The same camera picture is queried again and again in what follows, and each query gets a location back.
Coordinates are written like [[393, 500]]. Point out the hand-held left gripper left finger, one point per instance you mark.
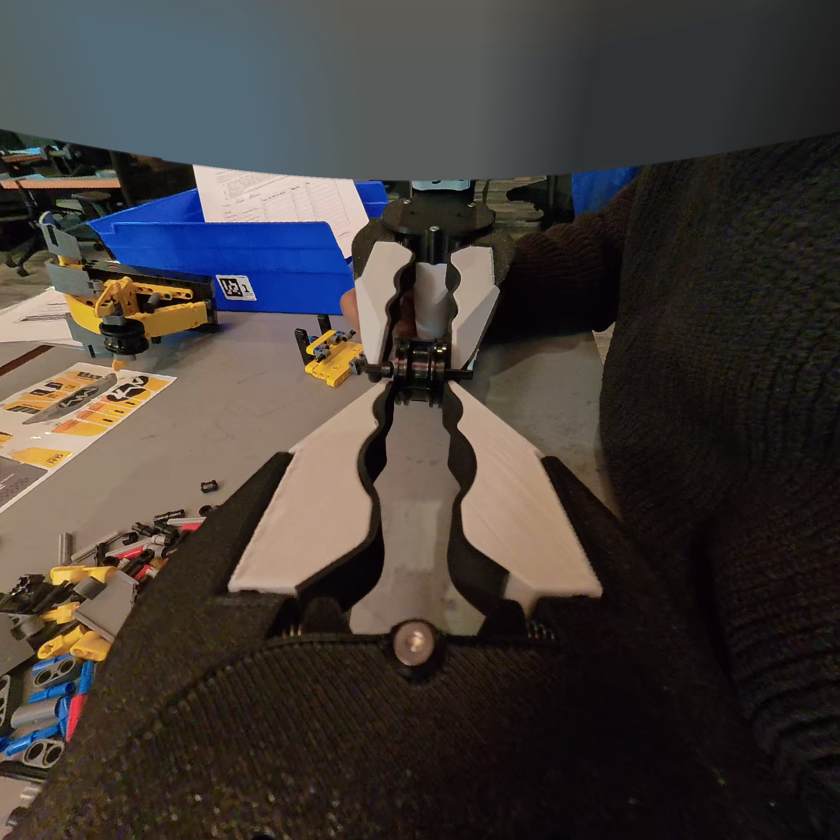
[[308, 512]]

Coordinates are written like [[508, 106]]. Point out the printed paper form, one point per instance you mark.
[[282, 203]]

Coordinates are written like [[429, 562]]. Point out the small yellow toy assembly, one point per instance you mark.
[[328, 371]]

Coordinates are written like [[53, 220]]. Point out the person's black sweater torso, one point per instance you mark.
[[722, 394]]

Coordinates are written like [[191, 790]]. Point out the yellow toy vehicle assembly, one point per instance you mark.
[[177, 315]]

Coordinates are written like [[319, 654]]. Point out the person's right hand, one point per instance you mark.
[[348, 308]]

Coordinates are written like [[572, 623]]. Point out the yellow grey sticker sheet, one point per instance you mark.
[[98, 407]]

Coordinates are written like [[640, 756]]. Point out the blue cloth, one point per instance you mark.
[[600, 190]]

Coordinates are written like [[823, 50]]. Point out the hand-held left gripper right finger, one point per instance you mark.
[[525, 518]]

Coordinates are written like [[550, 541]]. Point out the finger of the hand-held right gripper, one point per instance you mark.
[[375, 302], [478, 295]]

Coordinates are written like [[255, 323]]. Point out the blue plastic bin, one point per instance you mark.
[[262, 256]]

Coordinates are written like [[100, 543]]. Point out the white printed paper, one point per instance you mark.
[[33, 315]]

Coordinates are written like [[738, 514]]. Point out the pile of toy building parts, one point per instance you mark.
[[85, 646]]

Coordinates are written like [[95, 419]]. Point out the black office chair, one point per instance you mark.
[[528, 200]]

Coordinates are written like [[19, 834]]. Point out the person's right forearm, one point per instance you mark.
[[558, 275]]

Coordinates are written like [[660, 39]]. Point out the black toy wheel rim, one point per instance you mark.
[[420, 371]]

